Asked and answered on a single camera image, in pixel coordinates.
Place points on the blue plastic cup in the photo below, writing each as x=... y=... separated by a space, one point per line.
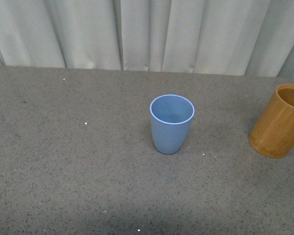
x=170 y=118

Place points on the white curtain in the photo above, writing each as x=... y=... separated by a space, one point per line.
x=231 y=37

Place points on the bamboo chopstick holder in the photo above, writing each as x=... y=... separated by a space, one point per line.
x=273 y=133

